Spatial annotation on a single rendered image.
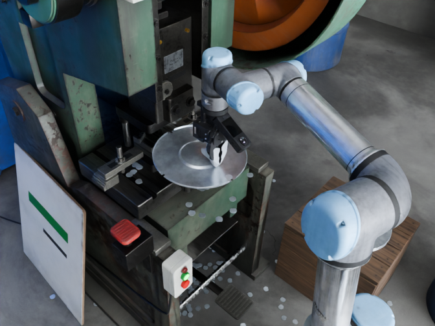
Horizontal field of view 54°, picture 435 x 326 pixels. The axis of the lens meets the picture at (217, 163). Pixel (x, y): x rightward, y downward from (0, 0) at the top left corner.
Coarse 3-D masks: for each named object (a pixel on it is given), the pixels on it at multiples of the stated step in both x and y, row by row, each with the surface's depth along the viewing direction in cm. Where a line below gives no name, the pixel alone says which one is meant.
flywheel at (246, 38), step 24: (240, 0) 137; (264, 0) 131; (288, 0) 125; (312, 0) 116; (336, 0) 117; (240, 24) 141; (264, 24) 135; (288, 24) 125; (312, 24) 120; (240, 48) 142; (264, 48) 135
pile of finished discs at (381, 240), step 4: (388, 232) 164; (380, 236) 163; (384, 236) 163; (388, 236) 163; (376, 240) 161; (380, 240) 161; (384, 240) 161; (388, 240) 163; (376, 244) 160; (380, 244) 160; (384, 244) 160; (376, 248) 158; (380, 248) 159
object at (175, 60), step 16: (160, 16) 110; (176, 16) 113; (160, 32) 107; (176, 32) 112; (160, 48) 110; (176, 48) 114; (176, 64) 117; (176, 80) 121; (144, 96) 121; (176, 96) 119; (192, 96) 125; (144, 112) 125; (160, 112) 122; (176, 112) 120
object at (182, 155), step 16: (176, 128) 138; (192, 128) 139; (160, 144) 132; (176, 144) 133; (192, 144) 132; (160, 160) 127; (176, 160) 127; (192, 160) 127; (208, 160) 127; (224, 160) 129; (240, 160) 129; (176, 176) 123; (192, 176) 123; (208, 176) 123; (224, 176) 124
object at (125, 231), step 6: (120, 222) 112; (126, 222) 112; (114, 228) 111; (120, 228) 111; (126, 228) 111; (132, 228) 111; (138, 228) 111; (114, 234) 109; (120, 234) 109; (126, 234) 109; (132, 234) 109; (138, 234) 110; (120, 240) 108; (126, 240) 108; (132, 240) 109
